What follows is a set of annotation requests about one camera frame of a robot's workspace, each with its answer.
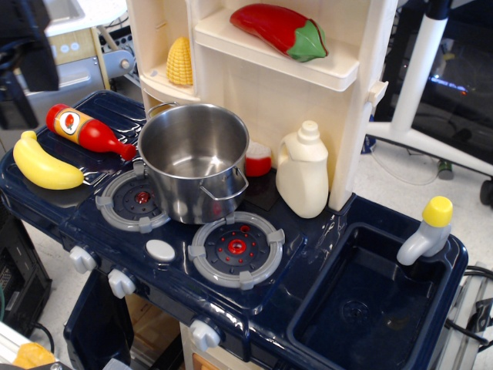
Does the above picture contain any cream toy detergent jug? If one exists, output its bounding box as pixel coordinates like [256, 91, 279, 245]
[276, 120, 329, 219]

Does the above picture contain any black caster wheel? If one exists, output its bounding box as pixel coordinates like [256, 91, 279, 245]
[479, 180, 493, 207]

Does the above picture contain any right white stove knob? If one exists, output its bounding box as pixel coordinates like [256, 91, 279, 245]
[189, 320, 220, 352]

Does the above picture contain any red white toy cheese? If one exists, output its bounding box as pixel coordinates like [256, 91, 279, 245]
[245, 141, 272, 177]

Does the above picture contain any right grey toy burner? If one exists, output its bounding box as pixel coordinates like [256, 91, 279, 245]
[187, 211, 285, 291]

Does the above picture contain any red toy chili pepper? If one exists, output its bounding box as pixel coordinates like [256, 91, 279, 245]
[230, 3, 329, 62]

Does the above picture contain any stainless steel pot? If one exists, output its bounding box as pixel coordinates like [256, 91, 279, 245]
[138, 102, 250, 224]

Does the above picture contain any white pipe stand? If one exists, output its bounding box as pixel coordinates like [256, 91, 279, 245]
[367, 1, 492, 176]

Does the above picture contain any cream toy kitchen shelf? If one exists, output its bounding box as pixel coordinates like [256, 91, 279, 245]
[127, 1, 397, 210]

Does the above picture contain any black computer case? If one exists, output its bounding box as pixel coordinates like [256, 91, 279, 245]
[1, 207, 52, 337]

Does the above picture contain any green can on floor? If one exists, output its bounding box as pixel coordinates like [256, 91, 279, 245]
[438, 160, 454, 180]

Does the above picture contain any dark blue toy kitchen counter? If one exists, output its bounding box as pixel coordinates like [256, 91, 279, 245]
[1, 91, 468, 369]

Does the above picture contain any red toy ketchup bottle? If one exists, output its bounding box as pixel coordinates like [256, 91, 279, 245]
[45, 103, 136, 160]

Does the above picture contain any white stove knob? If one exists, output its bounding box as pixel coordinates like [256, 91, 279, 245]
[108, 269, 136, 299]
[69, 246, 97, 274]
[189, 320, 220, 352]

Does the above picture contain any yellow toy corn cob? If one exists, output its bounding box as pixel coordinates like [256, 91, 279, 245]
[166, 37, 193, 86]

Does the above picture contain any middle white stove knob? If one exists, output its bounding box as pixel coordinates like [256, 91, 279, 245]
[108, 269, 136, 299]

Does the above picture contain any left white stove knob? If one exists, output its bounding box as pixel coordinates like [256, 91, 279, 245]
[69, 246, 97, 274]

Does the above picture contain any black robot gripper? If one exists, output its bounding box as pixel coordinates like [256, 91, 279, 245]
[1, 1, 59, 130]

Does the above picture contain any yellow toy banana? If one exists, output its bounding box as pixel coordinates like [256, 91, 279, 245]
[13, 131, 84, 190]

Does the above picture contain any left grey toy burner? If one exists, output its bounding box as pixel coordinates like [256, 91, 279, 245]
[96, 161, 170, 234]

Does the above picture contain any grey yellow toy faucet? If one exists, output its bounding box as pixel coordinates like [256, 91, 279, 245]
[397, 196, 454, 266]

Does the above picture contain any grey toy dishwasher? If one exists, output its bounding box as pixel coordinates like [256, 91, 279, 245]
[0, 0, 112, 150]

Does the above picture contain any grey oval button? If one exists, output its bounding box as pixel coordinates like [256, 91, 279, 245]
[146, 239, 176, 262]

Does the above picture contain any grey toy burner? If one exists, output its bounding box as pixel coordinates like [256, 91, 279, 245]
[187, 211, 285, 291]
[96, 161, 170, 234]

